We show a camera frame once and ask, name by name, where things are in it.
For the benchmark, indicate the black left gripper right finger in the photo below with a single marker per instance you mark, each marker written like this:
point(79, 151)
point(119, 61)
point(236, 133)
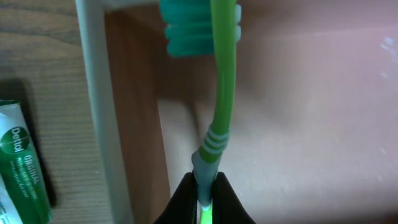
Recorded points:
point(227, 209)

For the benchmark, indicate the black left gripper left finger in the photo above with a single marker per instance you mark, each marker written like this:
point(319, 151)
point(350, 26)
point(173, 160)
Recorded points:
point(182, 207)

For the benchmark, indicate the green Dettol soap pack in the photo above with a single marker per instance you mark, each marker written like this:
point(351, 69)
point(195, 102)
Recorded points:
point(24, 198)

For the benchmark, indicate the green toothbrush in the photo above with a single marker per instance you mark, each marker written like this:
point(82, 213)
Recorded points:
point(199, 27)

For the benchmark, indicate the white box with red interior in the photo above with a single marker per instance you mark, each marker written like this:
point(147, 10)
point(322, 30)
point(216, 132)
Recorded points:
point(314, 127)

